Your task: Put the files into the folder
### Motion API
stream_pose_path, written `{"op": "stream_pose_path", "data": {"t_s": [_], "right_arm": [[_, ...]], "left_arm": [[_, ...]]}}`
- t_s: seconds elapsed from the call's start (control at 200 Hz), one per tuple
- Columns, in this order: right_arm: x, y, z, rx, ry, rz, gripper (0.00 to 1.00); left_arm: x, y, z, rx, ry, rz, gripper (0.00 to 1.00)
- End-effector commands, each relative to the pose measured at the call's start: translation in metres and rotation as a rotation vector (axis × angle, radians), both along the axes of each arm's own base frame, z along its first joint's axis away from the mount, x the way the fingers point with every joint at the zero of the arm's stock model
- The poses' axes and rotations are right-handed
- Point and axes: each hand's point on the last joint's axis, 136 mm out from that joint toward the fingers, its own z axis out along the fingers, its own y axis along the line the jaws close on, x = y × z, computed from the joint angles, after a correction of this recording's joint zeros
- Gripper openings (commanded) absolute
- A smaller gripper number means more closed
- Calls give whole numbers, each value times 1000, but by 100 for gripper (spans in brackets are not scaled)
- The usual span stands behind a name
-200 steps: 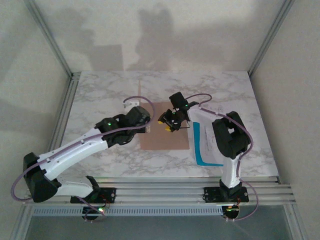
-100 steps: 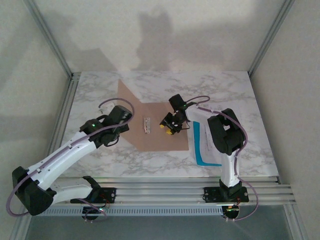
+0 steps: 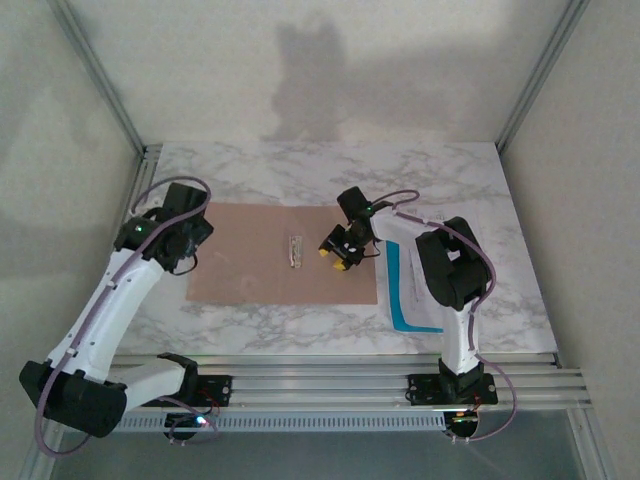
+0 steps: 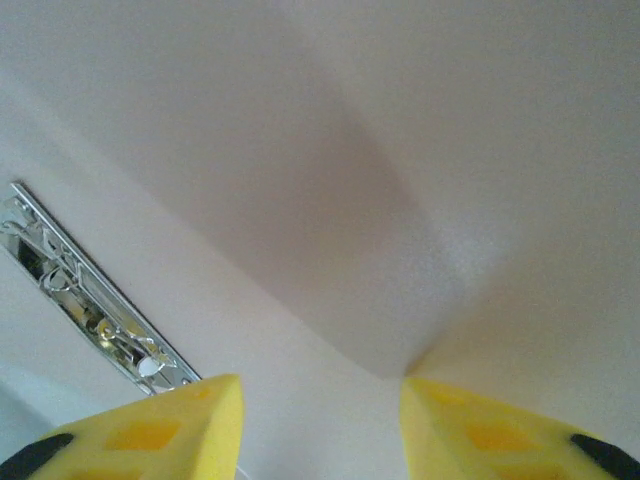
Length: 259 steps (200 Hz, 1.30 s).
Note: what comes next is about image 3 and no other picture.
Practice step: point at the white sheet with blue edge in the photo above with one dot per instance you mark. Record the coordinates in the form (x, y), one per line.
(393, 285)

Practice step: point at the pink-brown paper folder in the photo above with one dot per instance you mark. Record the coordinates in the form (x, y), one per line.
(240, 260)

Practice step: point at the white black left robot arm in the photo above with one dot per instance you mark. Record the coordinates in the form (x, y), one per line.
(120, 300)

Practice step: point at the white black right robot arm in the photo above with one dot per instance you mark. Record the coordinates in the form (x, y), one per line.
(460, 340)

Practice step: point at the black controller board with light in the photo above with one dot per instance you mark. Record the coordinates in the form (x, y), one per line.
(462, 425)
(182, 425)

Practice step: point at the aluminium side rail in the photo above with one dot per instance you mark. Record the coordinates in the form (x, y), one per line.
(147, 170)

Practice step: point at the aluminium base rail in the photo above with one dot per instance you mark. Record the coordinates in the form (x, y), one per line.
(320, 385)

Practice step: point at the aluminium frame post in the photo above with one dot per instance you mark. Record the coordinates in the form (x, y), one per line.
(542, 75)
(100, 75)

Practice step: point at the aluminium frame leg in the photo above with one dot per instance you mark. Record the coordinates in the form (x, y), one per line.
(595, 450)
(37, 462)

